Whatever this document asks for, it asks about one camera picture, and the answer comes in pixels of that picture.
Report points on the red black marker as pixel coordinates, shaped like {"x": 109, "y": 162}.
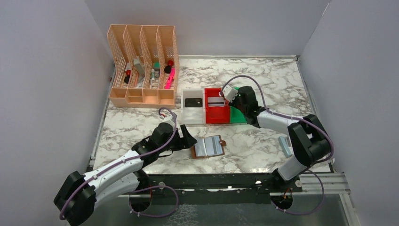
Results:
{"x": 127, "y": 76}

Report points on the green cap glue stick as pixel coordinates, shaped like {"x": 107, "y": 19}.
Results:
{"x": 155, "y": 71}

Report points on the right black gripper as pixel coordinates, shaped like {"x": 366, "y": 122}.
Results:
{"x": 236, "y": 101}

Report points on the black credit card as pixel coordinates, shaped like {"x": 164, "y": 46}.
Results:
{"x": 193, "y": 102}

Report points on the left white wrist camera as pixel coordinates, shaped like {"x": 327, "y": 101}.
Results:
{"x": 171, "y": 120}

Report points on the white striped credit card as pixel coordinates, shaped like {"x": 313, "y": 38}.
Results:
{"x": 215, "y": 102}

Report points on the brown leather card holder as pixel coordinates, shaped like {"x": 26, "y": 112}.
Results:
{"x": 207, "y": 147}

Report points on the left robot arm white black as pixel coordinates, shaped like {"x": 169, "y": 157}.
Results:
{"x": 80, "y": 194}

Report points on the white plastic bin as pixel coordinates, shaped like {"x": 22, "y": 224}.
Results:
{"x": 193, "y": 115}

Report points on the pink highlighter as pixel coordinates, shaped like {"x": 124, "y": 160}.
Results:
{"x": 170, "y": 80}

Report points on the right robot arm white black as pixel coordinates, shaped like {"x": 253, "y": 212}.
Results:
{"x": 308, "y": 138}

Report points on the light blue small object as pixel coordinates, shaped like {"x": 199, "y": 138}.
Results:
{"x": 286, "y": 146}

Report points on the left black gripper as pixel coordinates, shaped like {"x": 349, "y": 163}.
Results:
{"x": 182, "y": 139}

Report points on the grey stapler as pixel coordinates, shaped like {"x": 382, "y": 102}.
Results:
{"x": 139, "y": 66}

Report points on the green plastic bin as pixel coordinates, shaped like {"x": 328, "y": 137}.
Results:
{"x": 236, "y": 116}

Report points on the black mounting rail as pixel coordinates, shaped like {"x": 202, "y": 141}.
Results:
{"x": 203, "y": 189}

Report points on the peach plastic desk organizer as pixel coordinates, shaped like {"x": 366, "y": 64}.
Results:
{"x": 147, "y": 65}

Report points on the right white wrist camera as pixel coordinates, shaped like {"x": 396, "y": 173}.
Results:
{"x": 228, "y": 93}

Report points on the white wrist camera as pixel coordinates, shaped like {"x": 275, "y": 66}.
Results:
{"x": 228, "y": 93}
{"x": 171, "y": 120}

